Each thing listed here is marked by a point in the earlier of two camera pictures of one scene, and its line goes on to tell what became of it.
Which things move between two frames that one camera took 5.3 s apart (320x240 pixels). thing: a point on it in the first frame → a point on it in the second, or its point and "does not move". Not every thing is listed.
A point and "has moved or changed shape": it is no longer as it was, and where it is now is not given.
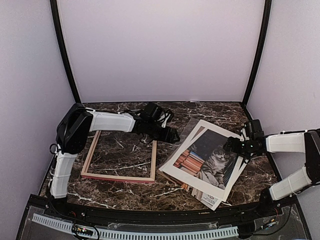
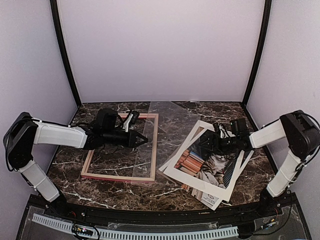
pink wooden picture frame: (120, 177) does not move
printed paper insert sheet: (211, 201) does not move
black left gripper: (164, 138) → (131, 141)
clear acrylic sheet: (190, 126) has moved or changed shape
